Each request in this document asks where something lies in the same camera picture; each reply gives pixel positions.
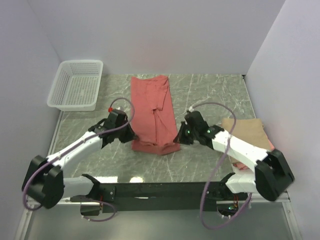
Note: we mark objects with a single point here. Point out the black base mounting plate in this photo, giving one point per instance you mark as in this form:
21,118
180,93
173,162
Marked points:
156,197

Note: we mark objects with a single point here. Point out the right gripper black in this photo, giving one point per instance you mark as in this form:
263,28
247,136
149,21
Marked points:
180,138

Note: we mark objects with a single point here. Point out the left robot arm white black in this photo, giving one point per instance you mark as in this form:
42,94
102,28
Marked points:
44,181

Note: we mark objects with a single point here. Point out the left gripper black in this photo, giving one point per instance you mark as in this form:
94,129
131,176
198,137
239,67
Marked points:
130,135

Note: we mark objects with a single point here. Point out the white plastic basket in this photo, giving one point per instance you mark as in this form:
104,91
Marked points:
76,86

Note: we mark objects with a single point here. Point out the folded tan t-shirt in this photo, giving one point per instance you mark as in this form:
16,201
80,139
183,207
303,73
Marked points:
252,132

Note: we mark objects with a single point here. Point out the red t-shirt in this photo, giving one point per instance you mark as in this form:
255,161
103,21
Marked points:
154,120

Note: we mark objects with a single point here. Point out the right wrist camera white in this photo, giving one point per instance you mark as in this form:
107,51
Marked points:
190,109

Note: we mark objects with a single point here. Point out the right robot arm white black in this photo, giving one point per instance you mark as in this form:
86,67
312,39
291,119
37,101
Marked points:
270,174

